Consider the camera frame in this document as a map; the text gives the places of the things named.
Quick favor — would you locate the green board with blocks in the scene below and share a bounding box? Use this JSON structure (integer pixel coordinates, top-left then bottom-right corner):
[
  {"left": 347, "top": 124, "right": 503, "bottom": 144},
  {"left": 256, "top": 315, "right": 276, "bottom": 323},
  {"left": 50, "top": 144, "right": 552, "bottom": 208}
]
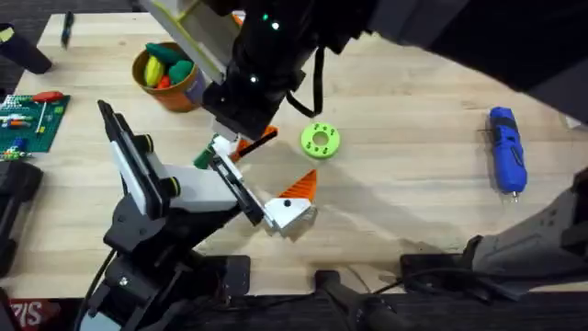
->
[{"left": 0, "top": 93, "right": 72, "bottom": 161}]

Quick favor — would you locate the black pen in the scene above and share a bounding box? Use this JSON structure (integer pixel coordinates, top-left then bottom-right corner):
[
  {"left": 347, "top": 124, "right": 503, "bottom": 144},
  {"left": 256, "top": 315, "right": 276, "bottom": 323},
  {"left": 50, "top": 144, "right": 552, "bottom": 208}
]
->
[{"left": 60, "top": 10, "right": 75, "bottom": 50}]

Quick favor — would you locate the red printed sticker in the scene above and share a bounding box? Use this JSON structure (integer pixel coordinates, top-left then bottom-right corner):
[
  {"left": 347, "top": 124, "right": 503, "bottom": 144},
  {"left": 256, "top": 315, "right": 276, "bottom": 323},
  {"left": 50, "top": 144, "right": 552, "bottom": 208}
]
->
[{"left": 7, "top": 298, "right": 62, "bottom": 330}]

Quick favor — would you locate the green disc with holes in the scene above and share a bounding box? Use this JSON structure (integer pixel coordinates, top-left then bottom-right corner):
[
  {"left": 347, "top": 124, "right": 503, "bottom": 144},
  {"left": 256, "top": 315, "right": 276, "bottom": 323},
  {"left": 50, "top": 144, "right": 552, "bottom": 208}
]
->
[{"left": 300, "top": 121, "right": 342, "bottom": 161}]

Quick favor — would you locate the black tube stand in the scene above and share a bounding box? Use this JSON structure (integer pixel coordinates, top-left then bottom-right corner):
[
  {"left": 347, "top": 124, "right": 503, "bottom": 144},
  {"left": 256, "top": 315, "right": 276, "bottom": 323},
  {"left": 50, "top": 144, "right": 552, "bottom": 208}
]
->
[{"left": 314, "top": 269, "right": 408, "bottom": 331}]

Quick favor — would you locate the orange ribbed wedge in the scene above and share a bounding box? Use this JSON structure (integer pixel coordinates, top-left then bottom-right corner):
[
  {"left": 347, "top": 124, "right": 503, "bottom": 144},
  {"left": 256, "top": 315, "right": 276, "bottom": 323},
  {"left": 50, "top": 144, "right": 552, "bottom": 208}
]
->
[{"left": 229, "top": 125, "right": 280, "bottom": 163}]

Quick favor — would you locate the black cylinder with yellow label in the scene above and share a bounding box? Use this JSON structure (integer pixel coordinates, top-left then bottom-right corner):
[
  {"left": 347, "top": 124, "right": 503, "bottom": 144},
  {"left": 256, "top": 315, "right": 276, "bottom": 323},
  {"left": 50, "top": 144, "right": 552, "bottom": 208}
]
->
[{"left": 0, "top": 22, "right": 53, "bottom": 75}]

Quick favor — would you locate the right wrist upright plate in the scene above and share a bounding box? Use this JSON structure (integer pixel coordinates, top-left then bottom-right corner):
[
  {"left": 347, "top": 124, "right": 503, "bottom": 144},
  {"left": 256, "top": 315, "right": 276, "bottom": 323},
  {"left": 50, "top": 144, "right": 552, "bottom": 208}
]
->
[{"left": 140, "top": 0, "right": 243, "bottom": 86}]

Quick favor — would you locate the orange tub with toys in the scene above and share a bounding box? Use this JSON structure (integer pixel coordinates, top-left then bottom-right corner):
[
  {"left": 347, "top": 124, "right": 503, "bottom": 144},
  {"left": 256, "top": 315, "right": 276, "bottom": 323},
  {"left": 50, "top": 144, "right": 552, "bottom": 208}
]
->
[{"left": 131, "top": 40, "right": 209, "bottom": 114}]

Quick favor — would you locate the black device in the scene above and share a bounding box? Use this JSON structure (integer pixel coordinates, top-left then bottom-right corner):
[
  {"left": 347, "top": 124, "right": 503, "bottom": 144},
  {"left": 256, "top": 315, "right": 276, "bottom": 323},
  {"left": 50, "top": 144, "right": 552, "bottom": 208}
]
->
[{"left": 0, "top": 160, "right": 45, "bottom": 278}]

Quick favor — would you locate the left wrist upright plate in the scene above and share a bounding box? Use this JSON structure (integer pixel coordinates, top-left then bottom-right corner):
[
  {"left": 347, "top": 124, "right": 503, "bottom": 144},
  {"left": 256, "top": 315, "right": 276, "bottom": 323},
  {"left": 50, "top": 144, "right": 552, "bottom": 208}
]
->
[{"left": 96, "top": 99, "right": 181, "bottom": 221}]

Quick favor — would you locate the blue electric screwdriver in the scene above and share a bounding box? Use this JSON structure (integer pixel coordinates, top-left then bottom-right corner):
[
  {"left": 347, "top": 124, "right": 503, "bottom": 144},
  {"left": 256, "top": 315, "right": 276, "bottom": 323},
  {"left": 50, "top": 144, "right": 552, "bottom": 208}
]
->
[{"left": 487, "top": 106, "right": 528, "bottom": 203}]

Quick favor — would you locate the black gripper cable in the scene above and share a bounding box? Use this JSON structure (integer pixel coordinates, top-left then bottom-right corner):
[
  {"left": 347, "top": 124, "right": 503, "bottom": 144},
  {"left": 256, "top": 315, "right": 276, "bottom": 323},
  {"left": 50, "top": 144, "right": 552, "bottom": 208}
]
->
[{"left": 285, "top": 45, "right": 326, "bottom": 119}]

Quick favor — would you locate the red-handled screwdriver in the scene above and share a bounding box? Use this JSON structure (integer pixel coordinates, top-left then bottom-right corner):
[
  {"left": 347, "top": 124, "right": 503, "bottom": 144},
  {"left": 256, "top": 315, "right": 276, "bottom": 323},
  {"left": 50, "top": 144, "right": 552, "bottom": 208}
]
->
[{"left": 31, "top": 90, "right": 65, "bottom": 135}]

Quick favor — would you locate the wrist upright plate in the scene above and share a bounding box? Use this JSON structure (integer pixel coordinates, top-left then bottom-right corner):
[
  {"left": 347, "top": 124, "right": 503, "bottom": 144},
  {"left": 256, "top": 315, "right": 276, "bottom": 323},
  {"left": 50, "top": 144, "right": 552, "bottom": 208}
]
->
[
  {"left": 140, "top": 0, "right": 243, "bottom": 86},
  {"left": 96, "top": 99, "right": 181, "bottom": 221}
]

